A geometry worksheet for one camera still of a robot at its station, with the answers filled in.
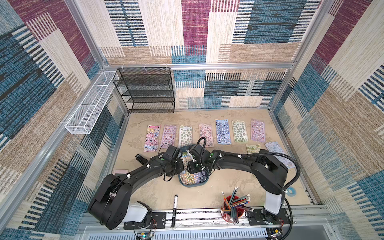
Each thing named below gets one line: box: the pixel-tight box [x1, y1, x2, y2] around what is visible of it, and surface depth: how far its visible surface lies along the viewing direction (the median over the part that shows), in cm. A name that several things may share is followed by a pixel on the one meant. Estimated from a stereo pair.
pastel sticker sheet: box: [264, 141, 295, 170], surface depth 99 cm
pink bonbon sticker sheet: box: [198, 124, 214, 148], surface depth 108 cm
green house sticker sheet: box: [246, 143, 261, 154], surface depth 101 cm
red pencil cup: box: [220, 195, 245, 223], surface depth 70 cm
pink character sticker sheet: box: [250, 119, 266, 143], surface depth 110 cm
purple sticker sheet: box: [160, 124, 177, 148], surface depth 108 cm
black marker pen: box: [171, 194, 178, 228], surface depth 77 cm
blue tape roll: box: [286, 186, 297, 197], surface depth 83 cm
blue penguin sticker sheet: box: [215, 119, 232, 145], surface depth 108 cm
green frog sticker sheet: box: [232, 120, 249, 143], surface depth 110 cm
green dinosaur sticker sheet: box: [178, 125, 193, 147], surface depth 107 cm
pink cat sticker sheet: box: [143, 124, 161, 152], surface depth 107 cm
